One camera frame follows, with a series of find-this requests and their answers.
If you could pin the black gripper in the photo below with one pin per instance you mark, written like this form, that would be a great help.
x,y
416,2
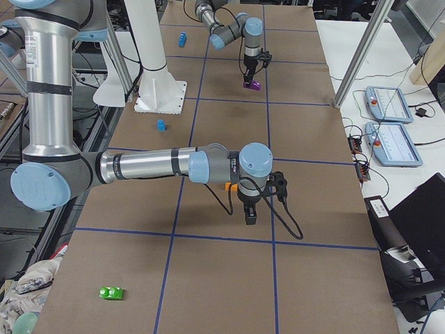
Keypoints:
x,y
249,64
249,200

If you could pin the purple trapezoid block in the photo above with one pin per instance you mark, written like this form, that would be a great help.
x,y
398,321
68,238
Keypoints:
x,y
252,85

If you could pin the orange trapezoid block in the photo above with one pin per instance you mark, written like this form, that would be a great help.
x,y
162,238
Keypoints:
x,y
231,187

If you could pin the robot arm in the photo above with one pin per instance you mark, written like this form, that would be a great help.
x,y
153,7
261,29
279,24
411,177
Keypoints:
x,y
54,169
244,26

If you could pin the blue long brick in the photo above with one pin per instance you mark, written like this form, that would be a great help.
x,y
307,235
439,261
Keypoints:
x,y
182,39

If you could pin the blue small brick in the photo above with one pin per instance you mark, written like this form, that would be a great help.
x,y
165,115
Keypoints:
x,y
161,125

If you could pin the lower orange relay board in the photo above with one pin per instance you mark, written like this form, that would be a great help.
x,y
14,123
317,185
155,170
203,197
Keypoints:
x,y
362,172

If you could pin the orange relay board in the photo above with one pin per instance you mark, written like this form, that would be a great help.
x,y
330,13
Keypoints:
x,y
355,144
362,172

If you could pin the upper orange relay board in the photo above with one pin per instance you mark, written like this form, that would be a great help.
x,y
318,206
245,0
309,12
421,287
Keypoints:
x,y
355,144

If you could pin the upper teach pendant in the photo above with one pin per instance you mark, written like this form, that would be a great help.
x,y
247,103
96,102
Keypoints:
x,y
388,104

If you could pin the teach pendant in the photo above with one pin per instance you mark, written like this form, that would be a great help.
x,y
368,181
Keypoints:
x,y
391,144
388,104

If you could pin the lower teach pendant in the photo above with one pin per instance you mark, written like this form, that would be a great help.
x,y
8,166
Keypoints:
x,y
391,144

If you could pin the green double brick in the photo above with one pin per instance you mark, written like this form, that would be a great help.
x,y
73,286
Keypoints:
x,y
112,293

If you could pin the black laptop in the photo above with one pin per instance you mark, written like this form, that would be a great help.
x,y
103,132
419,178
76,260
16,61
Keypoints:
x,y
420,220

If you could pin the patterned cloth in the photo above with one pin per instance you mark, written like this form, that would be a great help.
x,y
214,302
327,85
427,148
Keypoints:
x,y
29,294

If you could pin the pale green round object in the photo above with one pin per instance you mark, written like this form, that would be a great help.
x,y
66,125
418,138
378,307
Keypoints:
x,y
25,323

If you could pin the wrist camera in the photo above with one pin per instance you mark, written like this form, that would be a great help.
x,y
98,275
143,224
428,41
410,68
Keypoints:
x,y
266,58
279,183

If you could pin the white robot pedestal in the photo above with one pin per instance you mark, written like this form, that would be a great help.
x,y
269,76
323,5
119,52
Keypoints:
x,y
140,60

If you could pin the aluminium frame post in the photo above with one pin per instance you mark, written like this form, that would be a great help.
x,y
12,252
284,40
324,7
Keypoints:
x,y
368,37

